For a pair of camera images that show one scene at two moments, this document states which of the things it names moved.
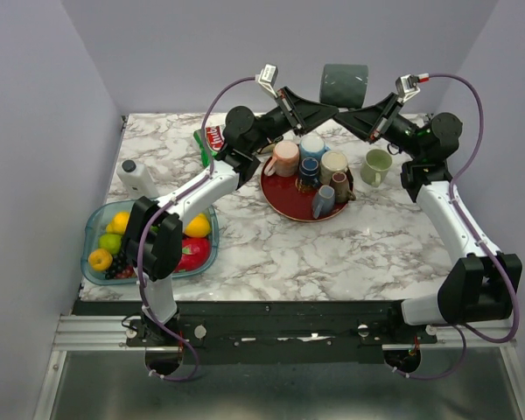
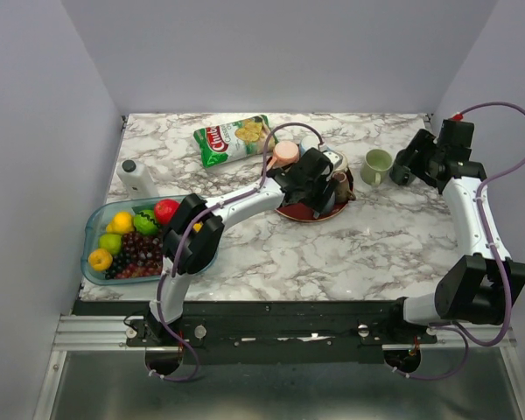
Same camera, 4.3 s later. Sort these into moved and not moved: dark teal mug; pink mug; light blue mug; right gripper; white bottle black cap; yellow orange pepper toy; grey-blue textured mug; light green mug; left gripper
Moved: dark teal mug; left gripper; right gripper
Not moved: white bottle black cap; yellow orange pepper toy; light blue mug; grey-blue textured mug; pink mug; light green mug
